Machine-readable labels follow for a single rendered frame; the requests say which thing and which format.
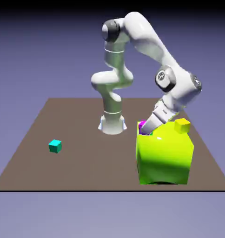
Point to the small cyan cube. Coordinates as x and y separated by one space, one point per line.
55 146

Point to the small yellow cube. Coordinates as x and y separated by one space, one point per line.
182 125

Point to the small magenta cube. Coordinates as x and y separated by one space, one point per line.
141 125

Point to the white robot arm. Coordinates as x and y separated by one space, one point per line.
147 44

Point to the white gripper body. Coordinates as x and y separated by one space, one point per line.
151 121

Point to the large lime green box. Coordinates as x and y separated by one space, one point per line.
163 156

